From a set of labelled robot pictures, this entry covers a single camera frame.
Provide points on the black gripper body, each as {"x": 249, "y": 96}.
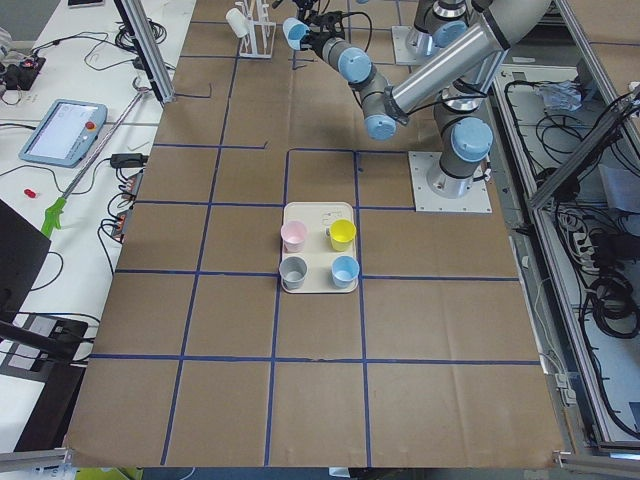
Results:
{"x": 298, "y": 3}
{"x": 315, "y": 41}

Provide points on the light blue cup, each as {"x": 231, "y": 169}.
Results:
{"x": 294, "y": 31}
{"x": 344, "y": 271}

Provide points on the white ikea cup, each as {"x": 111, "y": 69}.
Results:
{"x": 237, "y": 21}

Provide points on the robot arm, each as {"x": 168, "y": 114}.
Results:
{"x": 461, "y": 45}
{"x": 436, "y": 24}

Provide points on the pink cup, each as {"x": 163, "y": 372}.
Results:
{"x": 293, "y": 234}

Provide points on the yellow cup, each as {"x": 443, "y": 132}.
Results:
{"x": 342, "y": 233}

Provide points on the grey cup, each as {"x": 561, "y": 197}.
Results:
{"x": 293, "y": 271}

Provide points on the cream plastic tray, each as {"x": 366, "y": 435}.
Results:
{"x": 317, "y": 252}

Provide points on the black power adapter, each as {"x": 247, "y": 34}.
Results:
{"x": 128, "y": 160}

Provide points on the blue teach pendant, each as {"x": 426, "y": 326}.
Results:
{"x": 66, "y": 133}

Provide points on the black computer monitor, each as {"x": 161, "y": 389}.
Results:
{"x": 23, "y": 252}

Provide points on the white wire cup rack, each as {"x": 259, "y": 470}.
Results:
{"x": 258, "y": 44}

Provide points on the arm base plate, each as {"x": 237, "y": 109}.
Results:
{"x": 436, "y": 192}
{"x": 408, "y": 45}

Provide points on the aluminium frame post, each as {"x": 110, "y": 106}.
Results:
{"x": 138, "y": 27}

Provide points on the green handled reacher grabber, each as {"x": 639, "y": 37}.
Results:
{"x": 53, "y": 212}

